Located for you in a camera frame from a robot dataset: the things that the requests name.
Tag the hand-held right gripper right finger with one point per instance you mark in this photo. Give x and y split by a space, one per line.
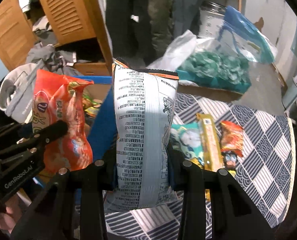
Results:
174 172

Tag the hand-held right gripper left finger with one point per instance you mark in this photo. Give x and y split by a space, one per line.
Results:
106 172

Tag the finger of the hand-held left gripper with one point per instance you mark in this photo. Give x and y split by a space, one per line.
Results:
6 133
56 130

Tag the red snack packet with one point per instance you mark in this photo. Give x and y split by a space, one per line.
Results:
63 100

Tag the blue cardboard box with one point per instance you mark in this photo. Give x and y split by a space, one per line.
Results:
103 130

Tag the large orange snack packet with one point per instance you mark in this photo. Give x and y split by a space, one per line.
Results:
141 130

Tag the person's left hand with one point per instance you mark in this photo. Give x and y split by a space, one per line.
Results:
6 215

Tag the teal snack packet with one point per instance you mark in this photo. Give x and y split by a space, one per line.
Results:
186 140

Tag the grey hooded sweatshirt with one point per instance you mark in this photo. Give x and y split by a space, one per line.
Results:
21 92

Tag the long yellow snack packet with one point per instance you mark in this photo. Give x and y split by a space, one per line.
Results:
209 142

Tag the black snack packet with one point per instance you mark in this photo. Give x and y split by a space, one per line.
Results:
229 162

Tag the small orange-red snack packet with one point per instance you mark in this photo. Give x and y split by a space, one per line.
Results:
231 137

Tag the grey clothes pile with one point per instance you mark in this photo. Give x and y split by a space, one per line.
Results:
53 57

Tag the flat brown cardboard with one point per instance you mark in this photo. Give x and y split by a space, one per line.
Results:
208 93

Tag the blue white patterned tablecloth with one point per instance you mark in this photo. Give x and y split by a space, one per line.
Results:
258 142

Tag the teal cardboard tray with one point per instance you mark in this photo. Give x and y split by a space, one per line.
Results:
213 85

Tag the wooden louvered wardrobe door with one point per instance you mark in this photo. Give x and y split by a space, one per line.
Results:
66 10
8 35

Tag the grey clothes in wardrobe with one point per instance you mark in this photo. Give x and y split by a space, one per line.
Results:
44 30

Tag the wooden wardrobe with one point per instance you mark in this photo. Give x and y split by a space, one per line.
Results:
103 37

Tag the pile of teal wrapped pieces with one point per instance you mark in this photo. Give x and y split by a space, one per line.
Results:
218 67

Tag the black coat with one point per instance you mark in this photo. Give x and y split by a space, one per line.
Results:
128 17

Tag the olive green jacket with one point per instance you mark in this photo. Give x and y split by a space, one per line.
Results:
162 17

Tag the blue plastic bag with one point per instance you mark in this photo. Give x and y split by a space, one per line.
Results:
246 35

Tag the white bucket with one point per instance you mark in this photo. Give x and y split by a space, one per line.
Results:
211 20

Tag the blue-grey jacket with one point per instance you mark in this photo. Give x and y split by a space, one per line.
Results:
188 5

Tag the white door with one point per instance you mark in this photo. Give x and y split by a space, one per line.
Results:
288 37

